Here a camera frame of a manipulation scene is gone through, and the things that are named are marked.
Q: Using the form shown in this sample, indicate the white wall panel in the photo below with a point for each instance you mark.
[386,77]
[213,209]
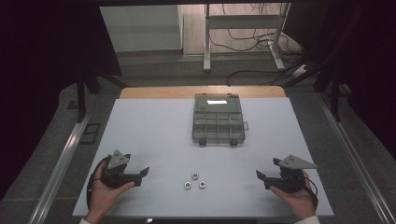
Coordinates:
[140,28]

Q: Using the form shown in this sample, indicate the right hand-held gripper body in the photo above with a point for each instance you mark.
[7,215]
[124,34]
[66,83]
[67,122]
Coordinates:
[291,180]

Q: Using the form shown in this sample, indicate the grey compartment storage box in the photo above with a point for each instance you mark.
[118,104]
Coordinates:
[218,124]

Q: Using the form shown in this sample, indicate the black stand leg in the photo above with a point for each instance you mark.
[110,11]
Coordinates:
[335,99]
[81,96]

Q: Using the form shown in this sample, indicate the white power strip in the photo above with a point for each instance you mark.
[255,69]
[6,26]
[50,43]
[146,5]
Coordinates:
[300,70]

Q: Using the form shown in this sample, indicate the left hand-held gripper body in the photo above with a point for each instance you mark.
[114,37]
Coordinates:
[116,174]

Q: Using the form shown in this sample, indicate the white table mat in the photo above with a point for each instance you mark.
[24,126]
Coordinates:
[155,140]

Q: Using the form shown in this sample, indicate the dark curtain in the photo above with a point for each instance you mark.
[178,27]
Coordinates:
[367,62]
[40,62]

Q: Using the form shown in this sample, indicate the person's right hand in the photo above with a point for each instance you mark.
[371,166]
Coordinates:
[300,202]

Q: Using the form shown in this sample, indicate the white metal desk frame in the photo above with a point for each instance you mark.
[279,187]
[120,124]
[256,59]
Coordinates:
[243,21]

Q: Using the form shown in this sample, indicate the person's left hand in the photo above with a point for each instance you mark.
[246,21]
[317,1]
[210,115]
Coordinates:
[102,197]

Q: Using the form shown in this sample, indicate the aluminium floor rail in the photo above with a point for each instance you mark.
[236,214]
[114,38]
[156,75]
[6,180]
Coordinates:
[358,161]
[59,171]

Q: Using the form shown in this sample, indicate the person's right white sleeve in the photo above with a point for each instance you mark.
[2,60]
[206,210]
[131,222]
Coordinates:
[308,221]

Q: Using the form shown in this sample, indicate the wooden table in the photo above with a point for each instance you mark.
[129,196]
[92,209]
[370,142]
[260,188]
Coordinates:
[162,92]

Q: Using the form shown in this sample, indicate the silver hex nut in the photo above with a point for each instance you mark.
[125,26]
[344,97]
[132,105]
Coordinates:
[195,176]
[187,185]
[202,184]

